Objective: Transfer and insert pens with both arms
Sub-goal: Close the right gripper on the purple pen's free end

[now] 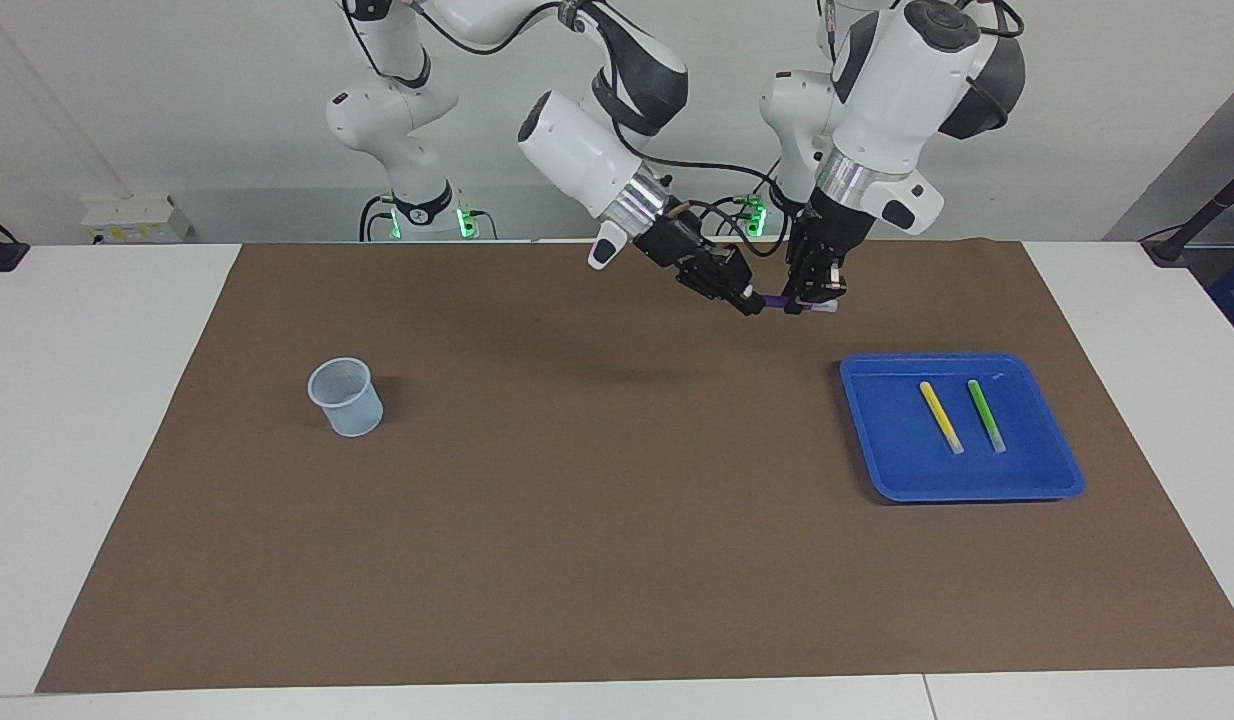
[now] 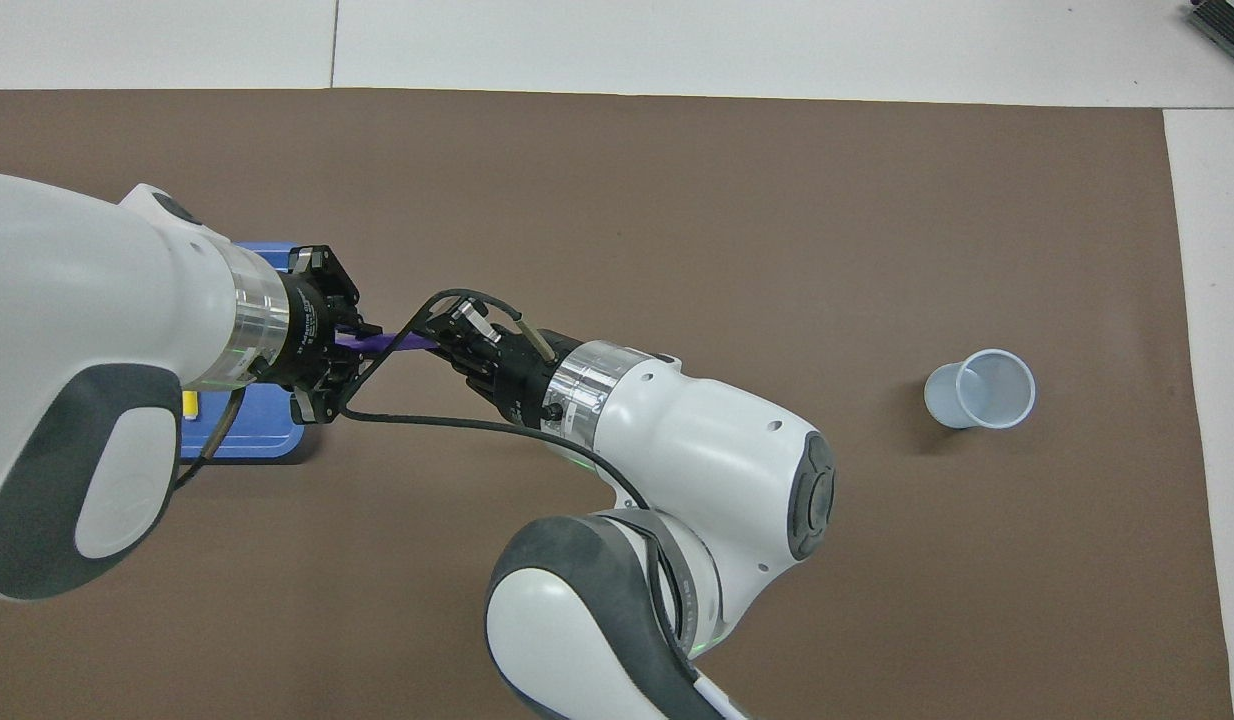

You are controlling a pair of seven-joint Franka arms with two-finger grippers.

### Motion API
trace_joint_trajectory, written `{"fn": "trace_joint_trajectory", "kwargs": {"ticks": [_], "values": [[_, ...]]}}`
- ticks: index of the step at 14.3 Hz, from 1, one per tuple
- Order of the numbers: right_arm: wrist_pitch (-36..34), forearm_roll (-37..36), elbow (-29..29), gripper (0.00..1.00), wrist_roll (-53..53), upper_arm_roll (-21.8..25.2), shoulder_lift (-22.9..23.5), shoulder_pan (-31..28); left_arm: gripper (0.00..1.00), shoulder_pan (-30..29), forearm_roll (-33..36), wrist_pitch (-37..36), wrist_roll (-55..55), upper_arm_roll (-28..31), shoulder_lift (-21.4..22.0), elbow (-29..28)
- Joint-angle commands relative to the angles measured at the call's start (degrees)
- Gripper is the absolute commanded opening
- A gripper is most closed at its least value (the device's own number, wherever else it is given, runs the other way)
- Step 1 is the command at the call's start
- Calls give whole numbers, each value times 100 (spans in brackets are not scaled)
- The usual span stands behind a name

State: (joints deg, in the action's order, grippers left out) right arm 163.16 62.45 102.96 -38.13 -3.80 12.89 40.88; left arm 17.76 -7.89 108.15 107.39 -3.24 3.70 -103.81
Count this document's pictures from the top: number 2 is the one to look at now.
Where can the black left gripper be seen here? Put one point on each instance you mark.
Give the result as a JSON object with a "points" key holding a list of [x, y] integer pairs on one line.
{"points": [[312, 335]]}

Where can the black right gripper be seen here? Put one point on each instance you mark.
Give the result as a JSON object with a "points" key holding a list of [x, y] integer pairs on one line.
{"points": [[517, 375]]}

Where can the purple marker pen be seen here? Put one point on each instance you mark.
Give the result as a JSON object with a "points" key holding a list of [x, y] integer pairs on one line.
{"points": [[377, 342]]}

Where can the yellow marker pen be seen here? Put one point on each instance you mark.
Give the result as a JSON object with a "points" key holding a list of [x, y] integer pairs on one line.
{"points": [[190, 405]]}

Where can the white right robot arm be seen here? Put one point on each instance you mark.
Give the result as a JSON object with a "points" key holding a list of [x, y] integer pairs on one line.
{"points": [[697, 450]]}

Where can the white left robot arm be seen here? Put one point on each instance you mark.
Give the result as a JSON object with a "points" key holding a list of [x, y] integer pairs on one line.
{"points": [[77, 350]]}

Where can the blue plastic tray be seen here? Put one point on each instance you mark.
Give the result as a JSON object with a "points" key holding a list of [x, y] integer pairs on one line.
{"points": [[267, 440]]}

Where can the brown table mat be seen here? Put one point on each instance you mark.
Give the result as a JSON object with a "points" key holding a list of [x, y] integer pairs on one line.
{"points": [[677, 200]]}

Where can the translucent plastic cup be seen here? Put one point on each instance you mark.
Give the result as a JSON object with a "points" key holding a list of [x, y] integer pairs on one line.
{"points": [[995, 395]]}

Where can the grey striped device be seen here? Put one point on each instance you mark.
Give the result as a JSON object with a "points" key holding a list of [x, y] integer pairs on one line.
{"points": [[1227, 20]]}

